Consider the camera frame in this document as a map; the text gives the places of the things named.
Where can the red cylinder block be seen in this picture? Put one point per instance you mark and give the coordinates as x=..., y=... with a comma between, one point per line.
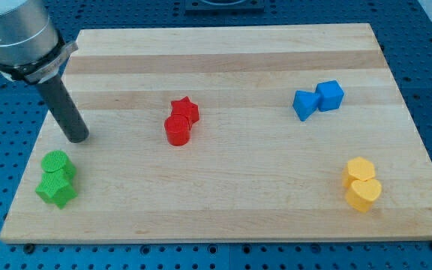
x=177, y=130

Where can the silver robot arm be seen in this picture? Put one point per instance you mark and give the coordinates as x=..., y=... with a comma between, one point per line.
x=31, y=47

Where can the red star block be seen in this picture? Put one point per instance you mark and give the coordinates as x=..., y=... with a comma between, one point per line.
x=185, y=107

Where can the wooden board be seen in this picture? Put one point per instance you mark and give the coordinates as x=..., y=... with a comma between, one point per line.
x=252, y=171

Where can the blue triangle block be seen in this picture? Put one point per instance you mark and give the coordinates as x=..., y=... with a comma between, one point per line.
x=305, y=103

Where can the blue cube block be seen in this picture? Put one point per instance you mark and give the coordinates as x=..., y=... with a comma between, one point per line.
x=331, y=95

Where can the yellow hexagon block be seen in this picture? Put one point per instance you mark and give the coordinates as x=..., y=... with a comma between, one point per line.
x=357, y=168

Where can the yellow heart block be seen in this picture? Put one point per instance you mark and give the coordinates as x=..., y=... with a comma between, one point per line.
x=361, y=195

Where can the green cylinder block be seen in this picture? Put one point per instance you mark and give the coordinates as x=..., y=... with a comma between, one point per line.
x=57, y=160

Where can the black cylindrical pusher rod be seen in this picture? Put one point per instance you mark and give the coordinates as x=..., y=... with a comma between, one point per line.
x=63, y=109

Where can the green star block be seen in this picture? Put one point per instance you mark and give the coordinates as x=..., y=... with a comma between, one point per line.
x=56, y=188

